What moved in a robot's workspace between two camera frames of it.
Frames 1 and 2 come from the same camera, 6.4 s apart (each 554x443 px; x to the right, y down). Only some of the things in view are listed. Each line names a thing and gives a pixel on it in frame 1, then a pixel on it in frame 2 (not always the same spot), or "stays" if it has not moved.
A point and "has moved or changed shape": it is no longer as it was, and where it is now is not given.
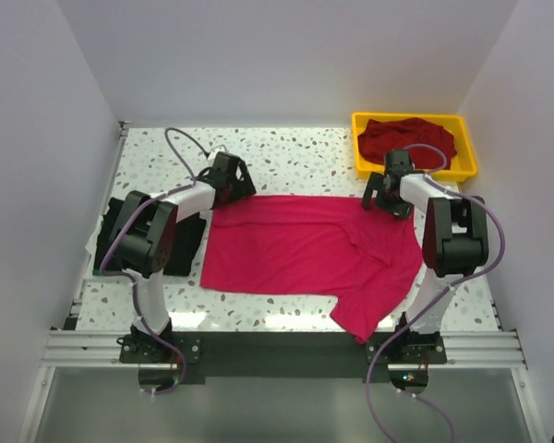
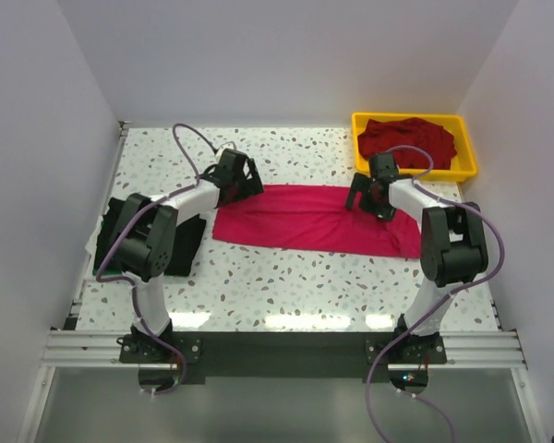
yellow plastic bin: x=463 y=165 stays
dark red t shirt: x=429 y=145 stays
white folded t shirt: x=91 y=244 stays
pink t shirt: x=314 y=245 has moved or changed shape
